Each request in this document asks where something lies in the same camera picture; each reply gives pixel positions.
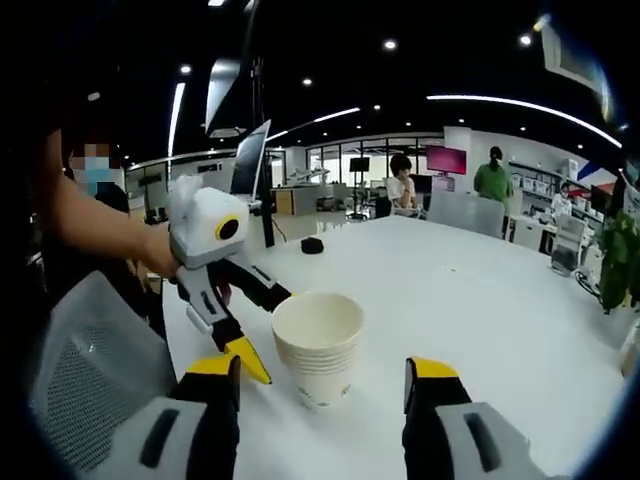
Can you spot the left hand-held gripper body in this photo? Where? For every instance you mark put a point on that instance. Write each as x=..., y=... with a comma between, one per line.
x=205, y=225

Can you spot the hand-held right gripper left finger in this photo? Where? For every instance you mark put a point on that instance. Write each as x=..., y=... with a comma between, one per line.
x=170, y=440

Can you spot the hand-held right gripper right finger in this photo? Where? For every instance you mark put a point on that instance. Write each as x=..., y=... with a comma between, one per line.
x=450, y=440

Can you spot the stack of nested paper cups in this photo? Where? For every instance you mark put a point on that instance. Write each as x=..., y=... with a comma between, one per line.
x=320, y=360

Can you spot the black stand pole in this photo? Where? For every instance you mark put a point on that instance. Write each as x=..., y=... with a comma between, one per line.
x=265, y=220

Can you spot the black mouse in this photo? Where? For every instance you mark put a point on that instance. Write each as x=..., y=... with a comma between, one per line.
x=312, y=246

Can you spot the silver laptop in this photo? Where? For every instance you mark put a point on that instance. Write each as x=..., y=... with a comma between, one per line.
x=250, y=160

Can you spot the wooden cabinet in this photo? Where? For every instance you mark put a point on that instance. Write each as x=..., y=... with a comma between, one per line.
x=285, y=201

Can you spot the grey mesh office chair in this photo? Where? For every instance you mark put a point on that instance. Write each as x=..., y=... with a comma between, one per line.
x=95, y=360

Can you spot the white table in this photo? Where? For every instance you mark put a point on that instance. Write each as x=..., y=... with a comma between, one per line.
x=475, y=320

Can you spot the dark mounted monitor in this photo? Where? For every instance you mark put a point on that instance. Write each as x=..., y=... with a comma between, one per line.
x=222, y=92

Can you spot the black screen on stand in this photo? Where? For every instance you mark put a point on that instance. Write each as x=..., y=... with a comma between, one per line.
x=360, y=164

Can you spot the glass vase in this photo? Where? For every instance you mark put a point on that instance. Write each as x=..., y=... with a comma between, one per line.
x=631, y=350

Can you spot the grey curved device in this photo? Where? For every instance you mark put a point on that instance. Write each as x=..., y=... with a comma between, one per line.
x=565, y=260

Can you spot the grey chair backrest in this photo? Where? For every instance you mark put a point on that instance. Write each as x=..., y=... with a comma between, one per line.
x=465, y=215

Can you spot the pink monitor screen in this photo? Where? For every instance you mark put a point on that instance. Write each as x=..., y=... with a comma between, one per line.
x=446, y=160

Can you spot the white office chair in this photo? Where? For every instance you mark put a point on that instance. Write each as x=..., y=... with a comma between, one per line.
x=570, y=230

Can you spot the green potted plant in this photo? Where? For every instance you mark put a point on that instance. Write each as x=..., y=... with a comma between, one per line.
x=620, y=260

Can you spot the storage shelves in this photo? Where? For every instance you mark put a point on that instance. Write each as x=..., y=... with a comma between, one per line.
x=540, y=180

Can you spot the long ceiling light strip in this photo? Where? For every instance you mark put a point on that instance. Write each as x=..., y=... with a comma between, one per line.
x=525, y=105

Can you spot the large ceiling air vent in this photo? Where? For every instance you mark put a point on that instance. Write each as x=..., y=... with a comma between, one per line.
x=575, y=57

